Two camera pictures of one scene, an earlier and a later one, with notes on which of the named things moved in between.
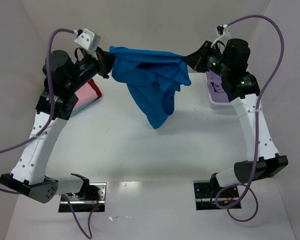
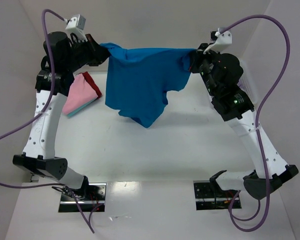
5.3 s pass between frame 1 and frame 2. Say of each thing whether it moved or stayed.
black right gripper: stayed
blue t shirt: moved
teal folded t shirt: stayed
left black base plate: stayed
